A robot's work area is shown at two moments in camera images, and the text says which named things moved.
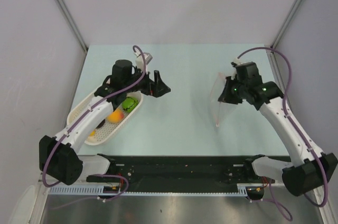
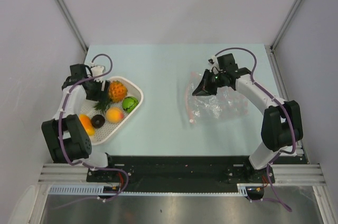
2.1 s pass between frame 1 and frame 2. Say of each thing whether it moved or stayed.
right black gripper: moved
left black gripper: moved
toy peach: stayed
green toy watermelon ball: stayed
